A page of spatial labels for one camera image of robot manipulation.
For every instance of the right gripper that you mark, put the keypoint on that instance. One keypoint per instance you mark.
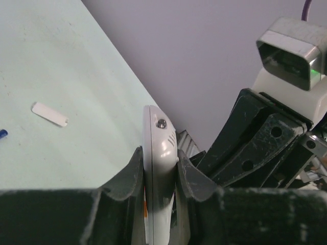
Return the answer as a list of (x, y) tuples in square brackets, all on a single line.
[(271, 156)]

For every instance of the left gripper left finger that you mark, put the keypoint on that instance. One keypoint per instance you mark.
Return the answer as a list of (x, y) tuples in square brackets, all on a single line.
[(110, 214)]

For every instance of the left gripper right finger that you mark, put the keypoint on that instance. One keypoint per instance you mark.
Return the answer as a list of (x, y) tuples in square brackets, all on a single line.
[(209, 214)]

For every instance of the white remote control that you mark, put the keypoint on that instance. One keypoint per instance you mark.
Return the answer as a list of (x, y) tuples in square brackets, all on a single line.
[(159, 144)]

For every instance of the white battery cover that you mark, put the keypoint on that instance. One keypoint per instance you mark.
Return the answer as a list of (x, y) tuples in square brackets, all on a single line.
[(49, 114)]

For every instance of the blue battery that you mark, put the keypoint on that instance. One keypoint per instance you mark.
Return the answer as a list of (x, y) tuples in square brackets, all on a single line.
[(3, 133)]

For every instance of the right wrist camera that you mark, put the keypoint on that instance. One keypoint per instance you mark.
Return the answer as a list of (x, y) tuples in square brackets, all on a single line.
[(294, 51)]

